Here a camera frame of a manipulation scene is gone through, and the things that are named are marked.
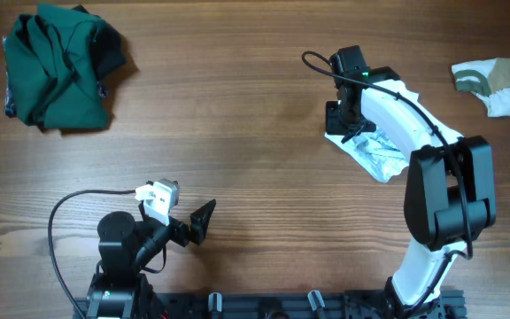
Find black cable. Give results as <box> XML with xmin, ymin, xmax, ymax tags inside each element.
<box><xmin>301</xmin><ymin>51</ymin><xmax>474</xmax><ymax>311</ymax></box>
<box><xmin>47</xmin><ymin>189</ymin><xmax>137</xmax><ymax>319</ymax></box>

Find white olive tan folded garment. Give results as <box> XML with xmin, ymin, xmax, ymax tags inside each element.
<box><xmin>451</xmin><ymin>58</ymin><xmax>510</xmax><ymax>118</ymax></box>

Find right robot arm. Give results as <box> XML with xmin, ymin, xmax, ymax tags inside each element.
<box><xmin>325</xmin><ymin>46</ymin><xmax>496</xmax><ymax>318</ymax></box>

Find left black cable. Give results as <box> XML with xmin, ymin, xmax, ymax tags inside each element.
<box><xmin>47</xmin><ymin>189</ymin><xmax>137</xmax><ymax>319</ymax></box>

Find blue patterned cloth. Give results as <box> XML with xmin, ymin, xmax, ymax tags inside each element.
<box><xmin>1</xmin><ymin>35</ymin><xmax>18</xmax><ymax>118</ymax></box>

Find green cloth bag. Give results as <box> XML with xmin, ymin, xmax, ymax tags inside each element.
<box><xmin>4</xmin><ymin>4</ymin><xmax>110</xmax><ymax>129</ymax></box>

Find light blue striped baby pants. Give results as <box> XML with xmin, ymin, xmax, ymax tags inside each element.
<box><xmin>325</xmin><ymin>80</ymin><xmax>429</xmax><ymax>183</ymax></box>

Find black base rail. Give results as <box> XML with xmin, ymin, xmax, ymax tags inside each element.
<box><xmin>73</xmin><ymin>289</ymin><xmax>467</xmax><ymax>319</ymax></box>

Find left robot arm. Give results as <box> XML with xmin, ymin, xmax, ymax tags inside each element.
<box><xmin>82</xmin><ymin>199</ymin><xmax>216</xmax><ymax>319</ymax></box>

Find right black cable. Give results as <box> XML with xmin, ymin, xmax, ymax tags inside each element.
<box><xmin>301</xmin><ymin>51</ymin><xmax>474</xmax><ymax>311</ymax></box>

